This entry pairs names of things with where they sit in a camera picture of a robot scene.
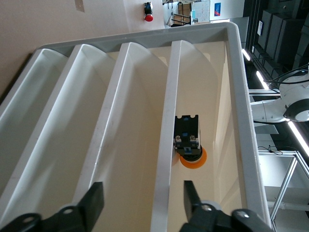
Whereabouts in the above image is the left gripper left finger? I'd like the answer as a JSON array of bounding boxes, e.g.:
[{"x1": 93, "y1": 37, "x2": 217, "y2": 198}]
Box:
[{"x1": 0, "y1": 181, "x2": 105, "y2": 232}]

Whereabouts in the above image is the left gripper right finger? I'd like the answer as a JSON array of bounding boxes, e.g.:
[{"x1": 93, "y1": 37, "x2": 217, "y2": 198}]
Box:
[{"x1": 180, "y1": 180, "x2": 275, "y2": 232}]

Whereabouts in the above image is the orange push button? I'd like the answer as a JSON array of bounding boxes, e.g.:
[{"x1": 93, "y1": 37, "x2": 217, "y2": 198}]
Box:
[{"x1": 173, "y1": 115, "x2": 208, "y2": 170}]

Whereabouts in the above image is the white drawer cabinet shell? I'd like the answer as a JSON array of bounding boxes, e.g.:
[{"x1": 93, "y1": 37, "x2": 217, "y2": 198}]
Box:
[{"x1": 0, "y1": 21, "x2": 273, "y2": 232}]

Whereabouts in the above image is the red push button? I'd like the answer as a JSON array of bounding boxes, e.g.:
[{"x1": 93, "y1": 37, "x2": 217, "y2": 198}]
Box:
[{"x1": 143, "y1": 1, "x2": 154, "y2": 22}]

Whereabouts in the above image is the aluminium profile frame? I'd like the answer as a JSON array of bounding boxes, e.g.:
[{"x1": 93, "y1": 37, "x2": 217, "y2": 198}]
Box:
[{"x1": 258, "y1": 149, "x2": 309, "y2": 224}]

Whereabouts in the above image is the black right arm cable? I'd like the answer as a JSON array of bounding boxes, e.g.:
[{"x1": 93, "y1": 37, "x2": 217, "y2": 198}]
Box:
[{"x1": 264, "y1": 63, "x2": 309, "y2": 85}]

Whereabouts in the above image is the blue wall poster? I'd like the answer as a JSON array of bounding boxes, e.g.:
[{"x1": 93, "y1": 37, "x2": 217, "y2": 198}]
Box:
[{"x1": 213, "y1": 1, "x2": 229, "y2": 17}]

